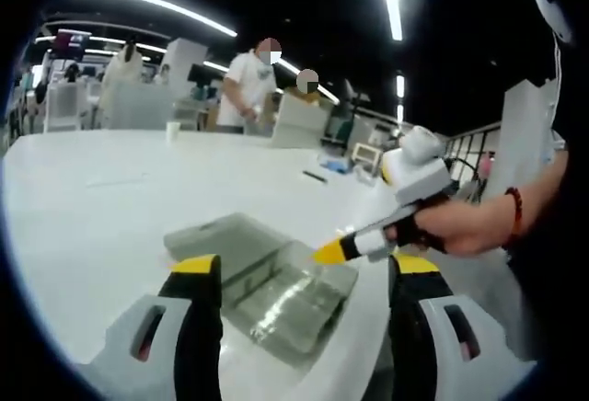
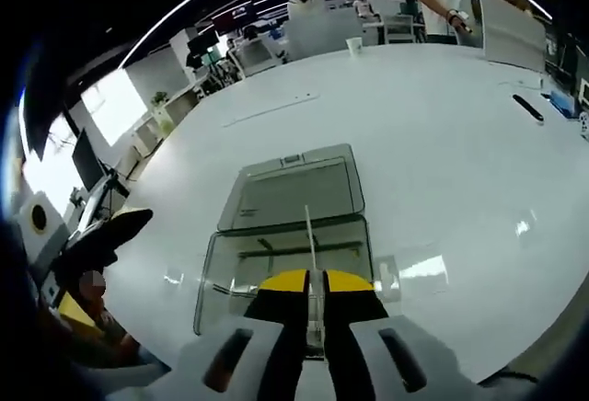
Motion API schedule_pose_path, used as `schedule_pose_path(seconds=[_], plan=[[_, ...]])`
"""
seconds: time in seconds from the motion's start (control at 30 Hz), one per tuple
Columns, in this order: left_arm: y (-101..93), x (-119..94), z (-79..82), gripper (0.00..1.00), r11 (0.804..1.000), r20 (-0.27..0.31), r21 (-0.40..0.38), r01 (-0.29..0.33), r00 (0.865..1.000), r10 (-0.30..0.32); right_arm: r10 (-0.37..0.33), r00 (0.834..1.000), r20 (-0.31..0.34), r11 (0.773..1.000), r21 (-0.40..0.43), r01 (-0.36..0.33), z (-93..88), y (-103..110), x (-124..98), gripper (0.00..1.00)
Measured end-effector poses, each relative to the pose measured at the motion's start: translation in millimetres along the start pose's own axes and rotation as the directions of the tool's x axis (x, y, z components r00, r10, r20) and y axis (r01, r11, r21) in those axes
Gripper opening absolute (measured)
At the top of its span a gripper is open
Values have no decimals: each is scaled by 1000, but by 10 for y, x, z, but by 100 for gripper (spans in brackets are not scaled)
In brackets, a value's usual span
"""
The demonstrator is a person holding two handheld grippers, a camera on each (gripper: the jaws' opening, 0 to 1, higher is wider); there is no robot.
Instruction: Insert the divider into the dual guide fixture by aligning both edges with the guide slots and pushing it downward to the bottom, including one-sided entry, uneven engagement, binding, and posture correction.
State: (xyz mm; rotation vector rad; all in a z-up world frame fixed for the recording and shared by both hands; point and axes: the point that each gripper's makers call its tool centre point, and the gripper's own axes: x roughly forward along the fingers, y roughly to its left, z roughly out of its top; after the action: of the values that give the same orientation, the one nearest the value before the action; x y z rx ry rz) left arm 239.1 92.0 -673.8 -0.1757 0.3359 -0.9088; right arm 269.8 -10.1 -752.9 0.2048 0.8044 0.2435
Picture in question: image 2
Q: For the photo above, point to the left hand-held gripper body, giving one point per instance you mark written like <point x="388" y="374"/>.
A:
<point x="39" y="217"/>

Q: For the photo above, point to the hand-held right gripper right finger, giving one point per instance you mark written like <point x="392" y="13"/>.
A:
<point x="363" y="341"/>

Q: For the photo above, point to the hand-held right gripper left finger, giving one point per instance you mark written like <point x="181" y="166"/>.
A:
<point x="257" y="341"/>

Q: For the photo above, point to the clear dual guide fixture box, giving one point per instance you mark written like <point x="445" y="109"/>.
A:
<point x="294" y="189"/>

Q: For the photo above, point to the laptop stand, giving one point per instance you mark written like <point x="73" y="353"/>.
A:
<point x="99" y="198"/>

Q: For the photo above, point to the dark monitor screen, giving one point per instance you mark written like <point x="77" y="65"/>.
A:
<point x="87" y="162"/>

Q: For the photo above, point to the potted green plant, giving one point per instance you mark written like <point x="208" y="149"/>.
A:
<point x="159" y="99"/>

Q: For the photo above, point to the dark red display screen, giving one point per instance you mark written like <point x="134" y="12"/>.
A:
<point x="232" y="17"/>

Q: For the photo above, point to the black pen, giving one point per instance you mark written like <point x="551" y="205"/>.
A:
<point x="528" y="107"/>

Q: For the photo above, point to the white paper cup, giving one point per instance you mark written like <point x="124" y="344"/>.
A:
<point x="354" y="47"/>

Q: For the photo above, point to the blue tray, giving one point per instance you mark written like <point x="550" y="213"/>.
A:
<point x="562" y="102"/>

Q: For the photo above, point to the grey desk partition panel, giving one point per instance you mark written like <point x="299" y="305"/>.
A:
<point x="511" y="33"/>

